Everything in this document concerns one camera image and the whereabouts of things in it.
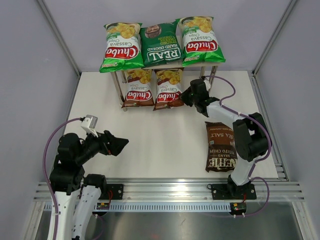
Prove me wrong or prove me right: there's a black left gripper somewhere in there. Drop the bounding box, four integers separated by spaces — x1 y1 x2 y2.
75 127 129 165

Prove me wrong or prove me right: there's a brown Chuba barbeque bag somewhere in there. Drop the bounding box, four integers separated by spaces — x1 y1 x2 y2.
153 67 184 111
122 69 155 108

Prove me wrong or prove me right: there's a green REAL chips bag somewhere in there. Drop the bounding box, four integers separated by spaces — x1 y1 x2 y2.
139 21 185 67

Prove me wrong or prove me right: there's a green Chuba cassava chips bag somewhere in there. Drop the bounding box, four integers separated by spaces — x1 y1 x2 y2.
99 22 144 73

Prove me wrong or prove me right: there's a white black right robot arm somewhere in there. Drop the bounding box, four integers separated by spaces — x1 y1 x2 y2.
179 76 272 200

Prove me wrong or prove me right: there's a two-tier beige wooden shelf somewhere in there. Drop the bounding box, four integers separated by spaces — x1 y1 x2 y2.
111 61 221 113

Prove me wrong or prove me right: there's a brown Kettle sea salt bag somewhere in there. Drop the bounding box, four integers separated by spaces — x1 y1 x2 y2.
205 121 238 173

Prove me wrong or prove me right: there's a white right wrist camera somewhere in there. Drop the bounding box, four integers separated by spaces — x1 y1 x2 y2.
201 76 212 92

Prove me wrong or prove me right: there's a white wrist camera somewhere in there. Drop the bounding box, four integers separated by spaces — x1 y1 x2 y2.
201 76 212 92
81 114 98 138

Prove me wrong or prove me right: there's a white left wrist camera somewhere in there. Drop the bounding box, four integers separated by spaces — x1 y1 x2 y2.
81 114 98 138

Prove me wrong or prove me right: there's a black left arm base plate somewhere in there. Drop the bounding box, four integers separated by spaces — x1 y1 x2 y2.
99 183 124 200

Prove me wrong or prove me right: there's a white slotted cable duct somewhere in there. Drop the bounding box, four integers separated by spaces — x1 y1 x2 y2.
43 201 233 212

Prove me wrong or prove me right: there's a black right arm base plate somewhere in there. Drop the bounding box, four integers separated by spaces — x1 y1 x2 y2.
206 183 257 201

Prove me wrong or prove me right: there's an aluminium mounting rail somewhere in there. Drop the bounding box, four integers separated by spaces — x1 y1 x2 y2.
32 162 306 203

